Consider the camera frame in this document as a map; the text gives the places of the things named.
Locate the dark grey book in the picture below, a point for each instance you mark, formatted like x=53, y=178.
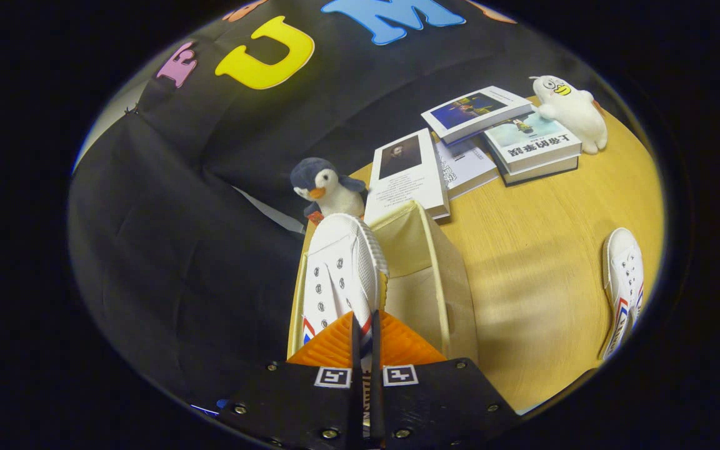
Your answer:
x=541, y=176

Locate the white duck plush toy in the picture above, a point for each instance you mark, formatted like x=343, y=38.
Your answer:
x=575, y=115

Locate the white canvas shoe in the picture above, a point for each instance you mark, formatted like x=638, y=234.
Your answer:
x=624, y=275
x=341, y=269

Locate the white book with text cover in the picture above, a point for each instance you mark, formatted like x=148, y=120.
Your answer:
x=469, y=169

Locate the black backdrop cloth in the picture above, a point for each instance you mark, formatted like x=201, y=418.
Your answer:
x=179, y=250

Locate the thick book with sky cover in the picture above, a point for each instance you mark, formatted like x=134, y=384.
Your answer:
x=532, y=147

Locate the beige fabric storage box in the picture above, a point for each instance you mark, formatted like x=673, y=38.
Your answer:
x=422, y=294

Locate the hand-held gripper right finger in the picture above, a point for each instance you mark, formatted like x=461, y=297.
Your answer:
x=377, y=412

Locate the book with blue cover picture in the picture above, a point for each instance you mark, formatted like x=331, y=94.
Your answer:
x=472, y=111

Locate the white book with portrait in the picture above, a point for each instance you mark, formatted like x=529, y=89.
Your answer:
x=407, y=181

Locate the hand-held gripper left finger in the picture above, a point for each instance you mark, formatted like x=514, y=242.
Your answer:
x=355, y=412

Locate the blue white object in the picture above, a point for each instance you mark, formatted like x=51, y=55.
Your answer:
x=219, y=404

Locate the penguin plush toy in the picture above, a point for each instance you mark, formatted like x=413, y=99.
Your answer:
x=332, y=190

